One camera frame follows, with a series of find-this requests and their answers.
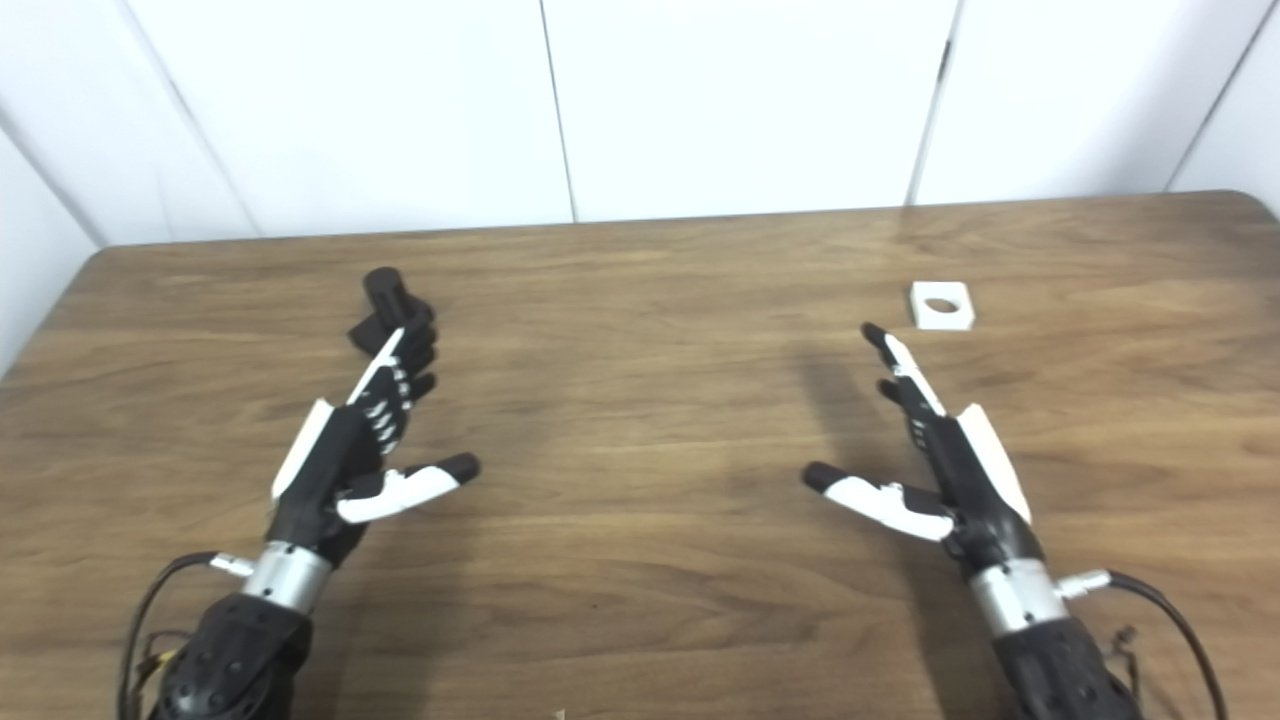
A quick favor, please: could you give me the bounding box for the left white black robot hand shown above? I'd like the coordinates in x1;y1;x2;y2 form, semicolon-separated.
265;298;482;571

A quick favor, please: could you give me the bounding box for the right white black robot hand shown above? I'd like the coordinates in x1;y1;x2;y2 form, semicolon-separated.
802;322;1046;579

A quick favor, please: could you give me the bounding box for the white square piece with hole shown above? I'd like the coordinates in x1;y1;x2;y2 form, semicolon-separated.
910;281;976;332

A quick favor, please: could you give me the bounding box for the black peg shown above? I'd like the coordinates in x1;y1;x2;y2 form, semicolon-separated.
347;267;433;356

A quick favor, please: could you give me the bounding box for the thick black right wrist cable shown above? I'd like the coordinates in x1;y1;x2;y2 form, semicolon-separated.
1055;568;1229;720

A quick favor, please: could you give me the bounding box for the thin right wrist wire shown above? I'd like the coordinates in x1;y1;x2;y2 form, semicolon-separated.
1105;625;1143;696

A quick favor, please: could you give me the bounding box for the thin wrist wire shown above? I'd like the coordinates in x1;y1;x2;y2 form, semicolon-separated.
1105;625;1143;696
138;628;193;686

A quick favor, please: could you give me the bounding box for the thin left wrist wire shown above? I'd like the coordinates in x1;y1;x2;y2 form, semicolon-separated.
138;628;193;686

